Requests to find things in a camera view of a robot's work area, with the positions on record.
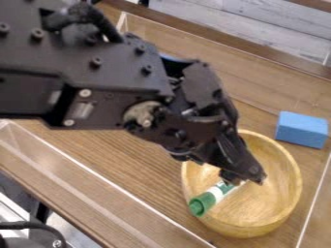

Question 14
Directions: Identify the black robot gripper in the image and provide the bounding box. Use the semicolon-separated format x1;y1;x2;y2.
120;57;268;186

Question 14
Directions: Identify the black metal table leg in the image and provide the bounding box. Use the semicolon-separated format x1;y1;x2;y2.
34;202;50;224

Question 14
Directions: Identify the green and white marker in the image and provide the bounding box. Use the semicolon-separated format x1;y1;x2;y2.
187;180;245;217

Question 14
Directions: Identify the blue foam block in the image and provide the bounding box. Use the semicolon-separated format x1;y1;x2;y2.
275;110;328;149

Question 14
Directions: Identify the black cable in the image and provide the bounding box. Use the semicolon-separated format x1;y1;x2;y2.
0;221;68;248

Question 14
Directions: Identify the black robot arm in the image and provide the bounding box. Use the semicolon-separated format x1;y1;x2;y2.
0;0;267;184

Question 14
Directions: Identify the brown wooden bowl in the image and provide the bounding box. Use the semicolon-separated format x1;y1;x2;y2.
195;129;303;238

